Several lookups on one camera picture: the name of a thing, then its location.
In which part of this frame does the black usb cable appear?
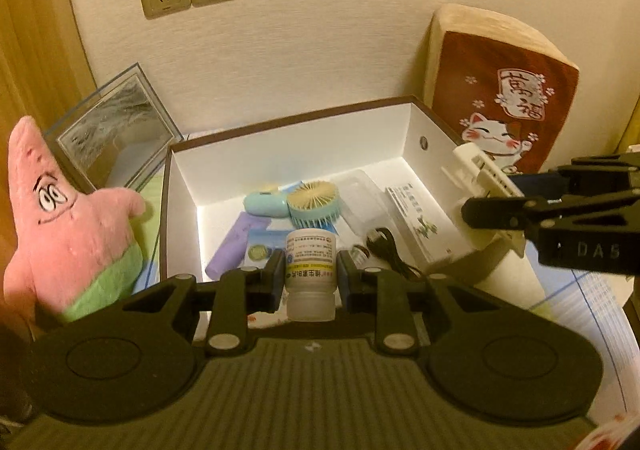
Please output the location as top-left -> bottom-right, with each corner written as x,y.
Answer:
367,227 -> 426,281

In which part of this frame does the purple tube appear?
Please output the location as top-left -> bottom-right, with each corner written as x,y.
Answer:
205,211 -> 271,281

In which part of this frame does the brown cardboard box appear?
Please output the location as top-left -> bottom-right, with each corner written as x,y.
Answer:
159,95 -> 531,298

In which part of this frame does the clear plastic case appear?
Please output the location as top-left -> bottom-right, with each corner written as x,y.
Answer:
340,169 -> 396,236

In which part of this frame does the mint handheld fan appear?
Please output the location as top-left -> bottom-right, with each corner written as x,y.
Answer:
287,180 -> 341,233

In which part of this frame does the small white pill bottle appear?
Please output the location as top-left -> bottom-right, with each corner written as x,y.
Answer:
284,229 -> 338,322

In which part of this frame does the red white patterned cloth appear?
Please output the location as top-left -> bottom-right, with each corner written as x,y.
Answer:
575,410 -> 640,450

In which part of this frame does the pink starfish plush toy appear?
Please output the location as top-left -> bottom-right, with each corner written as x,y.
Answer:
2,115 -> 147,323

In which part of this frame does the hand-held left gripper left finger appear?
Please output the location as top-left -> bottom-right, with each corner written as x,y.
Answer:
120,249 -> 287,357

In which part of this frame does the white brush head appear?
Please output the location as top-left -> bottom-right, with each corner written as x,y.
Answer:
440,143 -> 526,211

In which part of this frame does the long white printed carton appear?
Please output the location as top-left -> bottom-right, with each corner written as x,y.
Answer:
385,180 -> 453,266

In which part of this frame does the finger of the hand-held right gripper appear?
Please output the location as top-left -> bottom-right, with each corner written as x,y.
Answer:
510,155 -> 640,199
460,190 -> 640,235

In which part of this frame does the mint oval device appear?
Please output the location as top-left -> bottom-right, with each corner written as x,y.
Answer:
243,184 -> 291,218

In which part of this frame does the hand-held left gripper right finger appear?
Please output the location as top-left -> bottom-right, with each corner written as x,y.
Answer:
337,250 -> 506,357

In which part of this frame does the cat print cushion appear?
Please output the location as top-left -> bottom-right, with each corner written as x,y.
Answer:
424,4 -> 581,176

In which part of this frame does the glass picture frame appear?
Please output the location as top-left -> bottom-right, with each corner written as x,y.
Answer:
42,62 -> 185,191

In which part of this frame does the wooden wall panel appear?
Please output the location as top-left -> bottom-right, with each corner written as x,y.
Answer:
0,0 -> 96,151

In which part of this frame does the blue tube with white cap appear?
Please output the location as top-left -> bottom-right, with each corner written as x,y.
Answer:
247,229 -> 291,273

